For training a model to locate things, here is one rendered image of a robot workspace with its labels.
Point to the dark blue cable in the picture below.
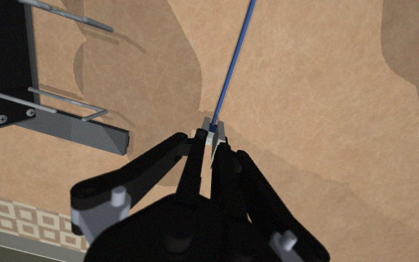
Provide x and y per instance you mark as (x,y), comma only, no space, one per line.
(233,62)

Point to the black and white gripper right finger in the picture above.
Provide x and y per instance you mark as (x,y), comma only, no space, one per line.
(243,189)

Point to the white network cable plug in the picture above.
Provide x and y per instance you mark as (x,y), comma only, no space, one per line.
(212,130)

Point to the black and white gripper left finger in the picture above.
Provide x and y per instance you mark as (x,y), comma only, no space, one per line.
(101,201)

